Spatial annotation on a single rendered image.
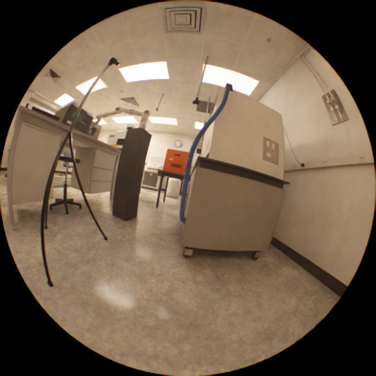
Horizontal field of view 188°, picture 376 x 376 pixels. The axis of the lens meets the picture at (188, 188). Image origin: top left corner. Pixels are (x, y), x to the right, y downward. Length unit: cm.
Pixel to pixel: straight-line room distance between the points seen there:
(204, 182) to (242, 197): 28
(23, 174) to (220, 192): 157
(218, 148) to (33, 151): 150
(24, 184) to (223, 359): 154
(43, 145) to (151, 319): 139
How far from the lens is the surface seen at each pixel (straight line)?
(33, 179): 129
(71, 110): 148
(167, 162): 213
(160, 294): 67
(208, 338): 61
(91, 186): 172
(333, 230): 128
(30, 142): 127
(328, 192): 133
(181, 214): 76
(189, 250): 89
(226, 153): 80
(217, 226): 80
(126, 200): 135
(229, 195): 77
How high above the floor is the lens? 57
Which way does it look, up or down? 2 degrees down
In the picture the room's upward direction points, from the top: 11 degrees clockwise
